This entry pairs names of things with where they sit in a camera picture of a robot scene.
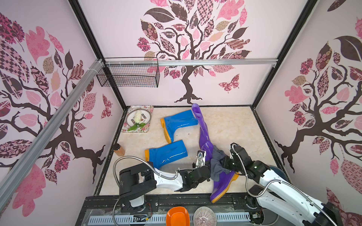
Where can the orange plastic bowl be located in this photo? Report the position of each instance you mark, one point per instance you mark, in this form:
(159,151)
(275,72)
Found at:
(178,216)

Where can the left flexible metal conduit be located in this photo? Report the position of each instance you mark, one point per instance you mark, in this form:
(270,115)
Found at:
(135,159)

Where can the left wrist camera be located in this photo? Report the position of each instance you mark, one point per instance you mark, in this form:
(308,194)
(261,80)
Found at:
(201,159)

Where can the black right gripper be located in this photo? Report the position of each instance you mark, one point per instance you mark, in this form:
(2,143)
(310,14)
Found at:
(226,164)

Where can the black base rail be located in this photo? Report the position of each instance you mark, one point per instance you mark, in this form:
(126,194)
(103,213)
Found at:
(237,201)

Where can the patterned plate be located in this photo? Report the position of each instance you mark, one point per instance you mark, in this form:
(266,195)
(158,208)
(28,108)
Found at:
(146,115)

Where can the grey cloth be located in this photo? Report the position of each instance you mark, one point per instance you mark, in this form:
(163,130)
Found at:
(215,164)

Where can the right flexible metal conduit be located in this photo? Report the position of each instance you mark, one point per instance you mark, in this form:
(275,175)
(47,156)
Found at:
(254,192)

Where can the aluminium rail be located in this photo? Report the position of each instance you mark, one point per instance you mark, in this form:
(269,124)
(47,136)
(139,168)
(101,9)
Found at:
(14,178)
(208,62)

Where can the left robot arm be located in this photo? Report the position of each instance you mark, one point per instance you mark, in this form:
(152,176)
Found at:
(134,182)

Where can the flexible metal conduit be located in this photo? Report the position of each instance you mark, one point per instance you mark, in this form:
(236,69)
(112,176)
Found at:
(135,159)
(254,192)

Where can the brown bottle black cap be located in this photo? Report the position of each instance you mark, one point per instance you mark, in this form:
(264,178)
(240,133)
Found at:
(118,150)

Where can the white flower with leaves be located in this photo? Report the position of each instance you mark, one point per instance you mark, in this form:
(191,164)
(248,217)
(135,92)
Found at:
(138,121)

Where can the blue boot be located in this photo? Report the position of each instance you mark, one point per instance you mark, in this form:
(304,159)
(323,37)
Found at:
(171,123)
(166,154)

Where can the blue ceramic bowl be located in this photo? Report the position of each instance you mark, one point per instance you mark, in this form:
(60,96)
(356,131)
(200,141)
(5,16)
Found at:
(279,172)

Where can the aluminium rail left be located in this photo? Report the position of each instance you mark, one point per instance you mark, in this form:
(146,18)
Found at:
(14,178)

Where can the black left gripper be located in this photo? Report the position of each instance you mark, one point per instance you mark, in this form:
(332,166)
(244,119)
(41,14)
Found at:
(208,168)

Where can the purple boot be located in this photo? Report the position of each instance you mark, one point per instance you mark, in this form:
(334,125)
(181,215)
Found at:
(204,138)
(222,186)

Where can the black wire basket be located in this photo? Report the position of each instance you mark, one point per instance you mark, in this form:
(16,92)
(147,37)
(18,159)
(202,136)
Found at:
(141,72)

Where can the floral tray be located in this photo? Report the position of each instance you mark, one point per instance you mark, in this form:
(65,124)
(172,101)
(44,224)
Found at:
(145,129)

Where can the aluminium rail back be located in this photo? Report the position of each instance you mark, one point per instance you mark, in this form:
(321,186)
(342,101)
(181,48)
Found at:
(208,62)

